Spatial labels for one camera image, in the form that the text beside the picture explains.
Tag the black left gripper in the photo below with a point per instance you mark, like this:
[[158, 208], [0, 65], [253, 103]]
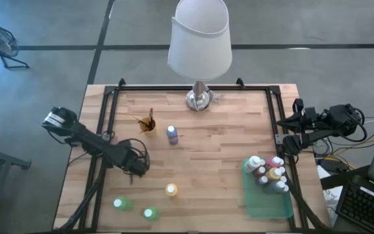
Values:
[[135, 162]]

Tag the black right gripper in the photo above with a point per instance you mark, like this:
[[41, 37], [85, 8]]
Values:
[[305, 115]]

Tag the large pink paint bottle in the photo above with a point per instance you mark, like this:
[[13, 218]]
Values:
[[273, 161]]

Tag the pale bristle silver ferrule paintbrush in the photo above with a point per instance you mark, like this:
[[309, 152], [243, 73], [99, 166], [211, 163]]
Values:
[[140, 121]]

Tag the light green paint bottle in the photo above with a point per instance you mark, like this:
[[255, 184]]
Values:
[[151, 213], [123, 203]]

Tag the small pink paint bottle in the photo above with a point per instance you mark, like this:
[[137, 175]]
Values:
[[282, 169]]

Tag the large purple paint bottle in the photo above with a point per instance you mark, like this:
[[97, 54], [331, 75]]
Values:
[[171, 131]]

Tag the thin orange bristle paintbrush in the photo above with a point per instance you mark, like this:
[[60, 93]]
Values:
[[150, 115]]

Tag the small magenta paint bottle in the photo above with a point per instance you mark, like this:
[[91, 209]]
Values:
[[283, 178]]

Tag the small purple paint bottle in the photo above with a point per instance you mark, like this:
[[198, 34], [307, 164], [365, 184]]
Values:
[[262, 180]]

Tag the dark green paint bottle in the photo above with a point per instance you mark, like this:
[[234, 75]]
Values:
[[274, 187]]

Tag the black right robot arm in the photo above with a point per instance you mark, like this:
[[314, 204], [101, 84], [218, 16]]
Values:
[[336, 122]]

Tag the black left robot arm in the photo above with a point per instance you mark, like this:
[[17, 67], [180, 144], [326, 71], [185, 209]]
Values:
[[93, 141]]

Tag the orange brush holder cup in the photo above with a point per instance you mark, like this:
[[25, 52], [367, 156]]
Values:
[[148, 128]]

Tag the black power strip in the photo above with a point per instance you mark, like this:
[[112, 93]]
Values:
[[334, 164]]

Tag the white papers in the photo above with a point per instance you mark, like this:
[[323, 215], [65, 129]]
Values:
[[331, 198]]

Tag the teal plastic bin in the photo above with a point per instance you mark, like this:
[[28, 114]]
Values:
[[258, 204]]

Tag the black keyboard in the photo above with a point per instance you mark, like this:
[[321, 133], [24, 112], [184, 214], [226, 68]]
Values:
[[365, 208]]

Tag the silver table lamp white shade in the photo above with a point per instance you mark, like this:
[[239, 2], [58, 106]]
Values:
[[200, 42]]

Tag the dark metal stand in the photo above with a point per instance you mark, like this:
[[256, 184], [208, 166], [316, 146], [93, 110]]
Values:
[[2, 159]]

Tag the black frame clamp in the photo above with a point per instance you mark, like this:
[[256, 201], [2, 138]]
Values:
[[121, 82], [240, 82]]

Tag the black aluminium table frame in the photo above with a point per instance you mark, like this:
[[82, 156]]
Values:
[[190, 87]]

